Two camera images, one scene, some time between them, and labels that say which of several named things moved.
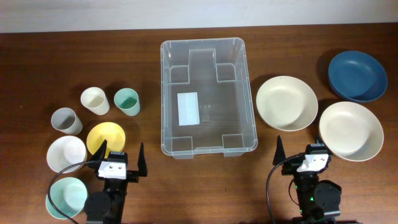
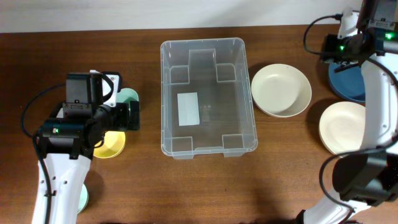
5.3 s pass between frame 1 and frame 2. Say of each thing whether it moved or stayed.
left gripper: moved
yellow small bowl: stayed
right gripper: moved
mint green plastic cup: stayed
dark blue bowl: stayed
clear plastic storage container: stayed
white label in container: stayed
